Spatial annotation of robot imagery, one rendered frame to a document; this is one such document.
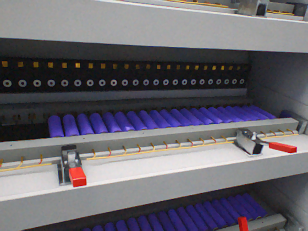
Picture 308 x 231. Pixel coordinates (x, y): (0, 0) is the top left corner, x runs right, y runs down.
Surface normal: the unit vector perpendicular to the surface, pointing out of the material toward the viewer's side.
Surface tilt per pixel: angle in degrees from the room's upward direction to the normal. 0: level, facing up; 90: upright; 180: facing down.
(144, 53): 90
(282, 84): 90
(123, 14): 110
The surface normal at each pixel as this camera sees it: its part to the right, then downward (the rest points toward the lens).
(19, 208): 0.38, 0.42
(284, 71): -0.92, 0.06
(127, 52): 0.40, 0.09
